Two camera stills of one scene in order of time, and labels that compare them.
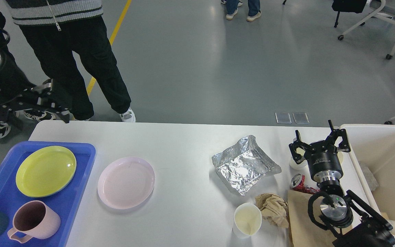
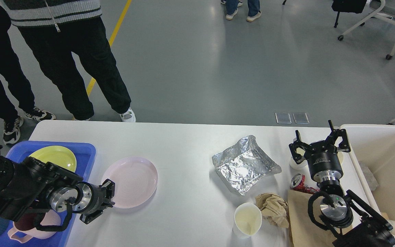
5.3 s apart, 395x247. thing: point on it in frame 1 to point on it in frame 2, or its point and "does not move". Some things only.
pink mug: x=34 y=219 does not move
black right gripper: x=324 y=162 does not move
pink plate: x=126 y=183 does not move
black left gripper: x=0 y=80 to x=87 y=198
